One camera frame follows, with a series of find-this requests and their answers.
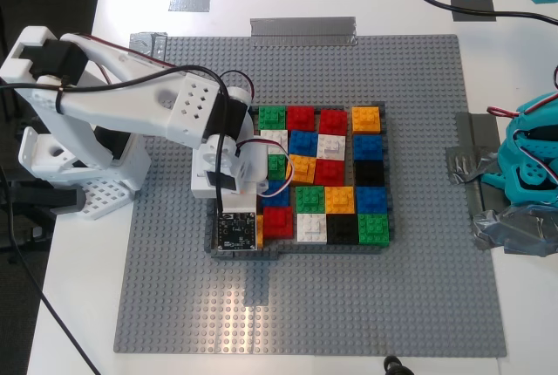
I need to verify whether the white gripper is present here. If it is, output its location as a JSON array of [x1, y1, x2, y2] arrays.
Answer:
[[190, 130, 274, 201]]

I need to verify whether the green Lego cube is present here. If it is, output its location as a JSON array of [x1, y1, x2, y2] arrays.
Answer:
[[267, 154, 288, 181], [295, 186, 326, 215], [258, 106, 288, 132], [357, 213, 391, 247]]

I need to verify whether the white Lego cube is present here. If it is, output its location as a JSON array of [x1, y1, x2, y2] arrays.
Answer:
[[316, 133, 348, 161], [260, 129, 289, 153], [296, 212, 328, 245]]

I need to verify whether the blue Lego cube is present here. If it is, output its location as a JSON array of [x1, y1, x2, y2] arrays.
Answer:
[[352, 133, 384, 162], [356, 186, 388, 215], [260, 179, 291, 209], [289, 129, 319, 157]]

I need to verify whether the red Lego cube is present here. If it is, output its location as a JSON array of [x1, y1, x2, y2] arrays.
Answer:
[[318, 108, 349, 136], [314, 159, 347, 188], [286, 106, 316, 132], [262, 206, 295, 238]]

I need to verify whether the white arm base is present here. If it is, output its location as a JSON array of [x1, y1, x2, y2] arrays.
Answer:
[[17, 126, 152, 222]]

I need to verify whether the black Lego cube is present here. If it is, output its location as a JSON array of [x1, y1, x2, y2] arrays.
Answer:
[[353, 160, 386, 188], [326, 213, 359, 245]]

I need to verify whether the dark grey tape patch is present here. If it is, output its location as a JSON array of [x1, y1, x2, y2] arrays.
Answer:
[[449, 0, 498, 24]]

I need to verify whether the wide silver tape strip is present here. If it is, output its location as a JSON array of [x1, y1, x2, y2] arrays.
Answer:
[[249, 16, 359, 49]]

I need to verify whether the flat grey tape strip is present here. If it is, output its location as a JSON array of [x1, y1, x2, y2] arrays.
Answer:
[[454, 111, 502, 219]]

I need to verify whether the grey Lego baseplate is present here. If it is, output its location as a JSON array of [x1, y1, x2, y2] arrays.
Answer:
[[112, 33, 509, 357]]

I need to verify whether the black table clamp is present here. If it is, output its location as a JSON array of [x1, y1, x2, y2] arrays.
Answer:
[[0, 185, 86, 219]]

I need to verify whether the crumpled grey tape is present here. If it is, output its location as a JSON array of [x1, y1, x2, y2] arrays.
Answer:
[[469, 203, 558, 258], [444, 144, 499, 188]]

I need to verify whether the black knob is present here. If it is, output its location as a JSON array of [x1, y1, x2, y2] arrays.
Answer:
[[382, 355, 415, 375]]

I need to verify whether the black cable on white arm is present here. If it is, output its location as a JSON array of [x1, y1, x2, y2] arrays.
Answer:
[[0, 65, 232, 375]]

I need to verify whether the black wrist camera board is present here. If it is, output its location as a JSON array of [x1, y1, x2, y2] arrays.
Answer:
[[216, 211, 258, 253]]

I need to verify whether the white gripper servo wire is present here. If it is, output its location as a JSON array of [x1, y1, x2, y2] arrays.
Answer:
[[237, 139, 296, 198]]

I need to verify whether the dark grey brick frame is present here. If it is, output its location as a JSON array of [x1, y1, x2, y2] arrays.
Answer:
[[204, 101, 397, 262]]

